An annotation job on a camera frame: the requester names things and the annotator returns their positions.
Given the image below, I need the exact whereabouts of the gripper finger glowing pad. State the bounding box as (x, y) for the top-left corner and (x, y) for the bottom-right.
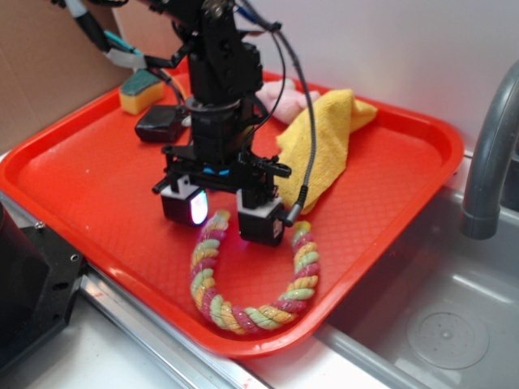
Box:
(237, 190), (285, 246)
(160, 175), (208, 226)

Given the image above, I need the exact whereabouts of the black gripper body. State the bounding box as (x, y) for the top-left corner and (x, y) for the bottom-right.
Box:
(152, 96), (291, 203)

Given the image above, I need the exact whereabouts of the multicolored twisted rope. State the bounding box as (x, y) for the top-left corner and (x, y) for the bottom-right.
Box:
(190, 209), (320, 336)

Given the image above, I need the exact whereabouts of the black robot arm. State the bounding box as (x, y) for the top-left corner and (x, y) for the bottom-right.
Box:
(60, 1), (291, 246)

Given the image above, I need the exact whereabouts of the black leather wallet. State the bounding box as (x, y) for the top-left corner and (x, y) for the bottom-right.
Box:
(135, 105), (187, 143)

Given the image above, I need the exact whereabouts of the pink plush bunny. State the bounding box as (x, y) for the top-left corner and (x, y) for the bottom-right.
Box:
(255, 79), (308, 125)

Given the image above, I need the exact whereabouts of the yellow green sponge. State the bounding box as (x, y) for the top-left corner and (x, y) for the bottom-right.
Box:
(118, 69), (164, 115)

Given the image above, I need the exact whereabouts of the red plastic tray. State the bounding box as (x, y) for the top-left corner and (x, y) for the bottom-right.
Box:
(0, 71), (465, 360)

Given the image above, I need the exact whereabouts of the yellow cloth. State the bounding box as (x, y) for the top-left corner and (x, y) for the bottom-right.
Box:
(277, 89), (377, 215)

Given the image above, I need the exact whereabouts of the brown cardboard panel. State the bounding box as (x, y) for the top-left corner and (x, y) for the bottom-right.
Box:
(0, 0), (191, 157)

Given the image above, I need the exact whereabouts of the stainless steel sink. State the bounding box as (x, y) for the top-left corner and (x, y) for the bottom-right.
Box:
(246, 154), (518, 388)

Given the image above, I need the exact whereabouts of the grey sink faucet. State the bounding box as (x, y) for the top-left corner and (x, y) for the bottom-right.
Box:
(460, 63), (518, 240)

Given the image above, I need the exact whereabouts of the black braided cable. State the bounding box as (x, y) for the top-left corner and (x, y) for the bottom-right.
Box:
(238, 0), (319, 228)

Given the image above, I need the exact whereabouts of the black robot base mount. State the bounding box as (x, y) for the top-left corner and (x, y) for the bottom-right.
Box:
(1, 207), (85, 373)

